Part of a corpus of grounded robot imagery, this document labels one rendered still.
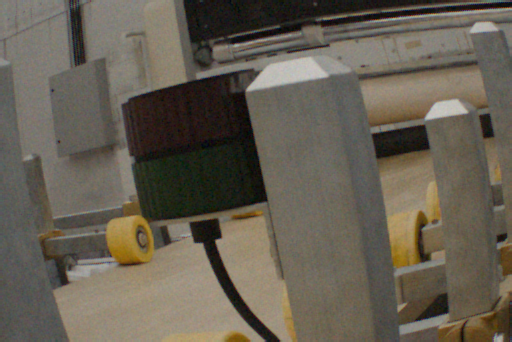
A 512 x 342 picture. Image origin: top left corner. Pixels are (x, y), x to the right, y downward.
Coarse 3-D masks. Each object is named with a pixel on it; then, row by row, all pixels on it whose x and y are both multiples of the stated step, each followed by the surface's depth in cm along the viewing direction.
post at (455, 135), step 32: (448, 128) 70; (480, 128) 72; (448, 160) 70; (480, 160) 70; (448, 192) 71; (480, 192) 70; (448, 224) 71; (480, 224) 70; (448, 256) 71; (480, 256) 70; (448, 288) 71; (480, 288) 70
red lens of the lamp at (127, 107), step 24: (168, 96) 48; (192, 96) 48; (216, 96) 48; (240, 96) 48; (144, 120) 48; (168, 120) 48; (192, 120) 48; (216, 120) 48; (240, 120) 48; (144, 144) 49; (168, 144) 48
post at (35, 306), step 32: (0, 64) 26; (0, 96) 26; (0, 128) 26; (0, 160) 26; (0, 192) 25; (0, 224) 25; (32, 224) 27; (0, 256) 25; (32, 256) 26; (0, 288) 25; (32, 288) 26; (0, 320) 24; (32, 320) 26
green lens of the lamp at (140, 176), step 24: (240, 144) 48; (144, 168) 49; (168, 168) 48; (192, 168) 48; (216, 168) 48; (240, 168) 48; (144, 192) 49; (168, 192) 48; (192, 192) 48; (216, 192) 48; (240, 192) 48; (264, 192) 49; (144, 216) 50; (168, 216) 48
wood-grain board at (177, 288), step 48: (384, 192) 236; (192, 240) 226; (240, 240) 212; (96, 288) 179; (144, 288) 172; (192, 288) 165; (240, 288) 158; (96, 336) 134; (144, 336) 131; (288, 336) 118
